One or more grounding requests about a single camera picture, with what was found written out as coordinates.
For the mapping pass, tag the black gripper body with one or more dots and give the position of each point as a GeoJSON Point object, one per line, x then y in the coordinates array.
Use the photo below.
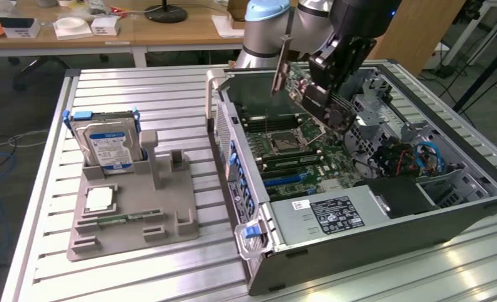
{"type": "Point", "coordinates": [366, 15]}

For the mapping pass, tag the green NVIDIA graphics card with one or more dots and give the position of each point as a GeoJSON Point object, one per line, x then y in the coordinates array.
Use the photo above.
{"type": "Point", "coordinates": [294, 78]}

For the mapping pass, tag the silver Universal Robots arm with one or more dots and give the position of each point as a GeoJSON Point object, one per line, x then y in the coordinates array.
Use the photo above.
{"type": "Point", "coordinates": [265, 31]}

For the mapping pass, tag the wooden cabinet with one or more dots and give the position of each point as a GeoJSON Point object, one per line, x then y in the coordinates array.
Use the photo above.
{"type": "Point", "coordinates": [408, 47]}

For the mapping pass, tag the perforated metal drive cage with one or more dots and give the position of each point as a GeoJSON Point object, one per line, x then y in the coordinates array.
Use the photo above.
{"type": "Point", "coordinates": [378, 107]}

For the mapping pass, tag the metal socket cover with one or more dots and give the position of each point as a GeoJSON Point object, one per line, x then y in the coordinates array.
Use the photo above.
{"type": "Point", "coordinates": [303, 128]}

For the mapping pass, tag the thin metal locking lever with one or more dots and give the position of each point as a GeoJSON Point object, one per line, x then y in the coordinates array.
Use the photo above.
{"type": "Point", "coordinates": [266, 121]}

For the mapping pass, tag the CPU socket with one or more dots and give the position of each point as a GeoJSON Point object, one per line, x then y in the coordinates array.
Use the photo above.
{"type": "Point", "coordinates": [286, 143]}

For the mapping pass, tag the green motherboard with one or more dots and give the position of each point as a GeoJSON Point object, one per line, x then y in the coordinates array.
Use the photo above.
{"type": "Point", "coordinates": [327, 157]}

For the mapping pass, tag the white paper sheets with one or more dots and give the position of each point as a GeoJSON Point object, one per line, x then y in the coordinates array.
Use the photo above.
{"type": "Point", "coordinates": [227, 31]}

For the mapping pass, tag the brown cardboard box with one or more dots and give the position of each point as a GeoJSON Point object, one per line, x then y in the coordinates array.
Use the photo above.
{"type": "Point", "coordinates": [235, 11]}

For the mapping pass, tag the installed RAM stick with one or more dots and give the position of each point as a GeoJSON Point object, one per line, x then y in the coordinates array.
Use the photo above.
{"type": "Point", "coordinates": [293, 161]}

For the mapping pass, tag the black stand pole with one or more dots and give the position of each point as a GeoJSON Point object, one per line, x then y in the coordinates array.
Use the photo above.
{"type": "Point", "coordinates": [484, 63]}

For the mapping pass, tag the graphics card expansion slot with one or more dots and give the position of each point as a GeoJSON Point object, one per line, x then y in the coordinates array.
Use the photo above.
{"type": "Point", "coordinates": [287, 180]}

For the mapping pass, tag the black round lamp base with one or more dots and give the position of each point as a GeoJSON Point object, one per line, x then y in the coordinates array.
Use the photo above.
{"type": "Point", "coordinates": [166, 14]}

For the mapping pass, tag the grey metal disk bay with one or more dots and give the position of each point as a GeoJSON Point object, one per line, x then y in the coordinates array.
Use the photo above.
{"type": "Point", "coordinates": [462, 185]}

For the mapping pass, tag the grey power supply unit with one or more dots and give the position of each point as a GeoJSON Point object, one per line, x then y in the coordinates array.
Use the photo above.
{"type": "Point", "coordinates": [290, 220]}

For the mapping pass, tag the blue case release latch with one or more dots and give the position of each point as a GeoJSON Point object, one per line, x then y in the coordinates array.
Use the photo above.
{"type": "Point", "coordinates": [250, 232]}

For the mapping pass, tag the small white labelled box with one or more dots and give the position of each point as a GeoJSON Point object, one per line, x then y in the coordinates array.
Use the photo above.
{"type": "Point", "coordinates": [103, 28]}

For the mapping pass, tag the hard disk in blue caddy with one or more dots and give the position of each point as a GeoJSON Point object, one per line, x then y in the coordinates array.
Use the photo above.
{"type": "Point", "coordinates": [106, 148]}

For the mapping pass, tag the black open PC case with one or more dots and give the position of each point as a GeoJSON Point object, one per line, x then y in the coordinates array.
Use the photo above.
{"type": "Point", "coordinates": [357, 261]}

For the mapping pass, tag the white round dish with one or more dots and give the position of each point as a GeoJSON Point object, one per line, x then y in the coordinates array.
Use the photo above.
{"type": "Point", "coordinates": [72, 26]}

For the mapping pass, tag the silver CPU chip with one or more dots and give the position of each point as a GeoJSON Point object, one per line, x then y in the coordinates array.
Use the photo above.
{"type": "Point", "coordinates": [98, 199]}

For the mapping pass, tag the green loose RAM stick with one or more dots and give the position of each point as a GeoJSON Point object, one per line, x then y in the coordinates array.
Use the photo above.
{"type": "Point", "coordinates": [118, 218]}

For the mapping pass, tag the wooden desk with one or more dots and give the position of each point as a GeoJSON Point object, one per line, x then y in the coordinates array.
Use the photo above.
{"type": "Point", "coordinates": [43, 44]}

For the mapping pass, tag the grey plastic parts rack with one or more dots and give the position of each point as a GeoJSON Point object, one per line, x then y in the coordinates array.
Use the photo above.
{"type": "Point", "coordinates": [131, 239]}

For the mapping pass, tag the black chair base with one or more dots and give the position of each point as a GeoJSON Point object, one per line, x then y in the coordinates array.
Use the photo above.
{"type": "Point", "coordinates": [26, 67]}

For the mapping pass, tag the white labelled box black top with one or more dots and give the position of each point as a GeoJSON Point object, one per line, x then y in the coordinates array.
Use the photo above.
{"type": "Point", "coordinates": [22, 31]}

